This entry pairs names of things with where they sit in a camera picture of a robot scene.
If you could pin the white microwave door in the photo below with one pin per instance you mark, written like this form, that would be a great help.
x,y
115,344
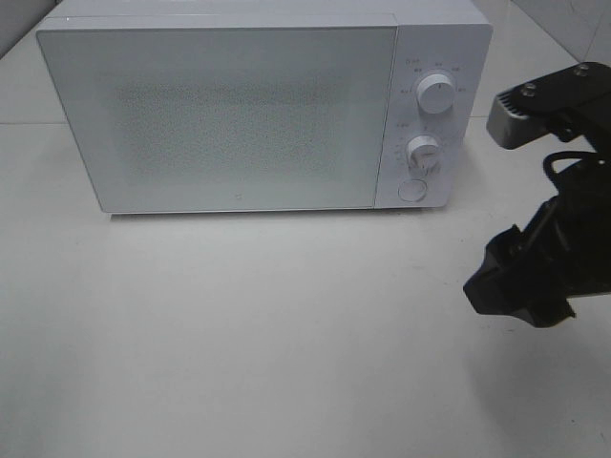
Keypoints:
x,y
180,121

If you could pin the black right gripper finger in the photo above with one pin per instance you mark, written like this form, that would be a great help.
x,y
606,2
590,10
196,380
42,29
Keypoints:
x,y
511,252
504,293

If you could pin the white microwave oven body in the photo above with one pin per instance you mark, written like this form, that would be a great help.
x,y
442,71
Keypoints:
x,y
447,36

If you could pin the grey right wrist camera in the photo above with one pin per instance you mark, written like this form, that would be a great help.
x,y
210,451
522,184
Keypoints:
x,y
569,103

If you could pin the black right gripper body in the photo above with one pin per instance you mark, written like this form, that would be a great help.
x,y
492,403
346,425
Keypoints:
x,y
568,240

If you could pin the white microwave knob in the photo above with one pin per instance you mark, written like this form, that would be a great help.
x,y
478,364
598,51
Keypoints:
x,y
423,152
435,92

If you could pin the round white door button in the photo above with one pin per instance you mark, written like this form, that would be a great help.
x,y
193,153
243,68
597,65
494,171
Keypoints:
x,y
412,190

